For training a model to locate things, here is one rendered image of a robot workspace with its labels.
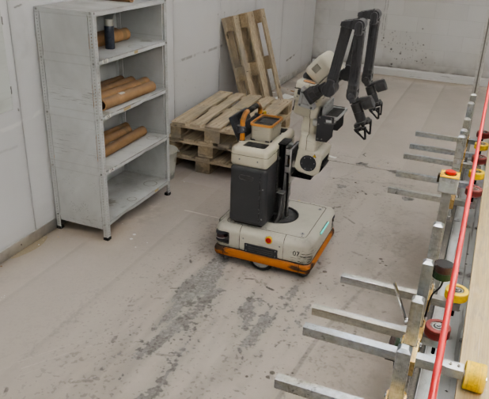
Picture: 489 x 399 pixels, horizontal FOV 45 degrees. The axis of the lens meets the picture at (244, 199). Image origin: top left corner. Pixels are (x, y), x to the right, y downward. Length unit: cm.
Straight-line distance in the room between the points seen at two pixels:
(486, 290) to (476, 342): 33
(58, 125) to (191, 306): 153
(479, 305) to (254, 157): 188
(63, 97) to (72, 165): 47
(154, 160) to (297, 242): 168
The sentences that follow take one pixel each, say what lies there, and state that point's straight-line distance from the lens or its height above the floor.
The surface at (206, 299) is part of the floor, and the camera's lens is 364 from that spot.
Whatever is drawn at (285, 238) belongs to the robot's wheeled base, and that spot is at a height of 27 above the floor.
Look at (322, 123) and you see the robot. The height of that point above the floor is 100.
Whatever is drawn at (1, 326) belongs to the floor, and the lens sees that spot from 361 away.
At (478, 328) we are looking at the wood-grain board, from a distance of 210.
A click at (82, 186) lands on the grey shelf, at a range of 425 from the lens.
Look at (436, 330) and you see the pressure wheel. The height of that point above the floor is 91.
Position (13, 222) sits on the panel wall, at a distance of 420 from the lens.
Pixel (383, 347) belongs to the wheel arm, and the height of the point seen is 96.
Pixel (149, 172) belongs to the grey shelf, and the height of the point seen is 16.
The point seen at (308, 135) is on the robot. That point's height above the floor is 90.
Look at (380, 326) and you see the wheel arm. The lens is 208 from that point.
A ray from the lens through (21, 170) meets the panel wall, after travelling 416.
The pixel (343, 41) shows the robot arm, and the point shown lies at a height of 150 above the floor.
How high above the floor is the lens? 206
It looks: 25 degrees down
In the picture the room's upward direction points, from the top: 2 degrees clockwise
